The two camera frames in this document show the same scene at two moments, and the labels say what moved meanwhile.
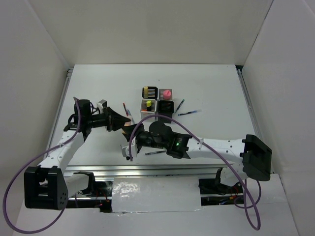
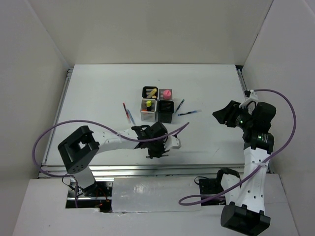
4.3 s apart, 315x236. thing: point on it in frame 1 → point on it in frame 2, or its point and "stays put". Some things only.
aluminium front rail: [148, 170] stays put
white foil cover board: [155, 194] stays put
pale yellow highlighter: [145, 92] → [152, 92]
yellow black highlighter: [148, 105] stays put
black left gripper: [118, 121] → [158, 153]
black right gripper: [128, 131] → [228, 112]
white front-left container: [148, 108] stays put
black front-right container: [165, 107] stays put
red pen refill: [125, 108] stays put
